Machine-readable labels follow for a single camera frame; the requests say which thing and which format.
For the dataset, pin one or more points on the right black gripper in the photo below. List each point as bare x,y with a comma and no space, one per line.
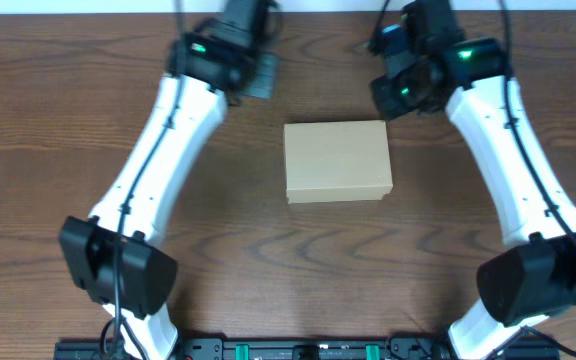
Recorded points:
385,100

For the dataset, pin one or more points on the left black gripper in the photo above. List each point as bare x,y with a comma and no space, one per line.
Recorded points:
264,76

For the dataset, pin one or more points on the cardboard box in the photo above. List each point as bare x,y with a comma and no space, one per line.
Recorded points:
337,161

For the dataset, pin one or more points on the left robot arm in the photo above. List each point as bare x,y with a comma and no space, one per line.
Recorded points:
115,254

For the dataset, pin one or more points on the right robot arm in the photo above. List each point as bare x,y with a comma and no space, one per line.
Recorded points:
534,278

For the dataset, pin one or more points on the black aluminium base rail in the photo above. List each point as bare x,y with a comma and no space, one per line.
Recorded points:
408,348

